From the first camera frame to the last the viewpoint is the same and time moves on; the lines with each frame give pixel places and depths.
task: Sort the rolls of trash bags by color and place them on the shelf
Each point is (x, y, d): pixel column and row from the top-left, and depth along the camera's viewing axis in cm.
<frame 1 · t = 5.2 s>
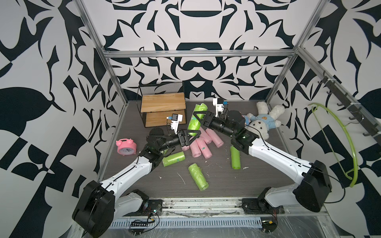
left hand: (197, 129, 69), fingers open
right hand: (195, 112, 68), fingers open
pink alarm clock: (126, 147, 87), point 10 cm above the table
white teddy bear plush: (260, 124, 96), point 11 cm above the table

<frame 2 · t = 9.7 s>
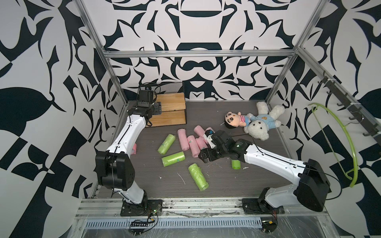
left hand: (149, 103, 86), fingers open
right hand: (204, 151, 81), fingers open
cartoon boy plush doll: (232, 120, 101), point 9 cm above the table
the other named things where they were.

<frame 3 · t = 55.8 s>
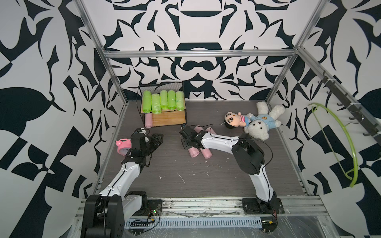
left hand: (159, 135, 86), fingers open
right hand: (186, 138, 96), fingers open
the named things where they were.

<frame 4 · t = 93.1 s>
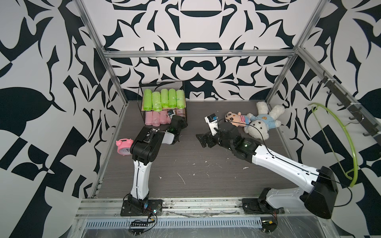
left hand: (181, 116, 104), fingers open
right hand: (203, 129, 76), fingers open
the named things where they were.

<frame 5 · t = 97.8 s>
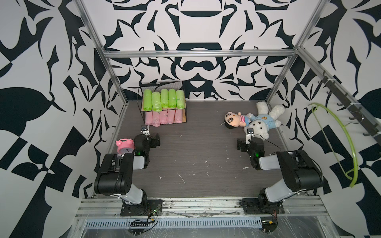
left hand: (148, 132, 94), fingers open
right hand: (247, 136, 96), fingers open
the named things where they were.

